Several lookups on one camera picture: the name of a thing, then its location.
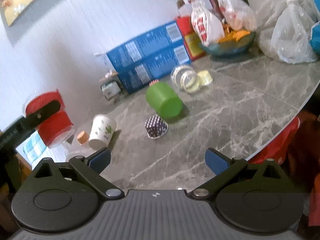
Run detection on red banded clear plastic cup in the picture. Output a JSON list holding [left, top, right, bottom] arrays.
[[23, 89, 74, 148]]

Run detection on white floral paper cup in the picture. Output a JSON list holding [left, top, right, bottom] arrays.
[[88, 114, 117, 151]]

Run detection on blue printed bag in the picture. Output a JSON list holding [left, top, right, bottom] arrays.
[[310, 0, 320, 55]]

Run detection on teal glass bowl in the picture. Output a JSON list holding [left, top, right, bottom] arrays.
[[199, 32, 256, 57]]

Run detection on orange snack pieces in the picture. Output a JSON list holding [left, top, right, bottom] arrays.
[[217, 24, 251, 43]]

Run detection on red polka dot cupcake liner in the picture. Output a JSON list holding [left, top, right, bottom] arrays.
[[149, 79, 159, 86]]

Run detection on green plastic cup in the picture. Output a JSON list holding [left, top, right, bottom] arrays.
[[146, 82, 183, 119]]

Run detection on plastic bag with red print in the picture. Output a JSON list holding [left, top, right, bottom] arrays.
[[217, 0, 258, 31]]

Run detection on orange polka dot cupcake liner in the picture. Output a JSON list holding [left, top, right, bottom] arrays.
[[76, 131, 89, 145]]

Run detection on clear cup with patterned band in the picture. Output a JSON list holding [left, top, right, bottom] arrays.
[[170, 64, 200, 93]]

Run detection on lower blue cardboard box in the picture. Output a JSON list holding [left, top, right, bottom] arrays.
[[117, 45, 191, 94]]

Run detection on upper blue cardboard box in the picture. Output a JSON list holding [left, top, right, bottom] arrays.
[[94, 21, 183, 72]]

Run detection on blue cardboard box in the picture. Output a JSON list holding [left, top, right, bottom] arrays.
[[94, 21, 183, 72], [117, 45, 191, 94]]

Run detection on white drawstring bag red print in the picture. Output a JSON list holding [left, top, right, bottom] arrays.
[[191, 4, 225, 47]]

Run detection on small green white box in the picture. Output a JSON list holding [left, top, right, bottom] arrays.
[[99, 72, 122, 101]]

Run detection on clear plastic bag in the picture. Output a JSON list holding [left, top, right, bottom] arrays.
[[257, 0, 317, 64]]

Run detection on plaid teal white pillow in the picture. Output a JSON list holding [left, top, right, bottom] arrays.
[[17, 132, 66, 170]]

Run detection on navy polka dot cupcake liner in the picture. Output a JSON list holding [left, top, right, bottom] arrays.
[[145, 114, 169, 139]]

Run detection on red yellow box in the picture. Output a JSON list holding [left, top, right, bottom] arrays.
[[176, 16, 206, 61]]

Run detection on white red open carton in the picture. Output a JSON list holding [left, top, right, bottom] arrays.
[[177, 0, 224, 20]]

